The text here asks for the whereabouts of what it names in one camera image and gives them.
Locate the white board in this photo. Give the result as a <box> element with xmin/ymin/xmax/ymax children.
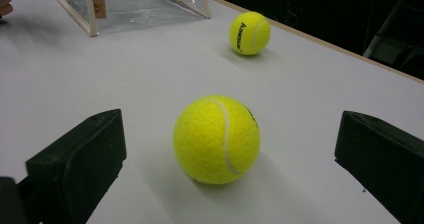
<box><xmin>0</xmin><ymin>0</ymin><xmax>424</xmax><ymax>224</ymax></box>

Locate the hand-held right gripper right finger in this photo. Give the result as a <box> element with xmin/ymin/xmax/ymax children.
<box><xmin>334</xmin><ymin>110</ymin><xmax>424</xmax><ymax>224</ymax></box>

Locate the black chair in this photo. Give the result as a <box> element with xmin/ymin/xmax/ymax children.
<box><xmin>362</xmin><ymin>0</ymin><xmax>424</xmax><ymax>80</ymax></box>

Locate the clear plastic bag beige trim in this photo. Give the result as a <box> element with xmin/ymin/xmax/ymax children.
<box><xmin>57</xmin><ymin>0</ymin><xmax>212</xmax><ymax>38</ymax></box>

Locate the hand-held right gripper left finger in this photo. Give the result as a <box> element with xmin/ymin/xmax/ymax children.
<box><xmin>16</xmin><ymin>108</ymin><xmax>128</xmax><ymax>224</ymax></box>

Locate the yellow tennis ball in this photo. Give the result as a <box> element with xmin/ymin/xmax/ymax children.
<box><xmin>228</xmin><ymin>11</ymin><xmax>272</xmax><ymax>57</ymax></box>
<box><xmin>172</xmin><ymin>94</ymin><xmax>262</xmax><ymax>186</ymax></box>

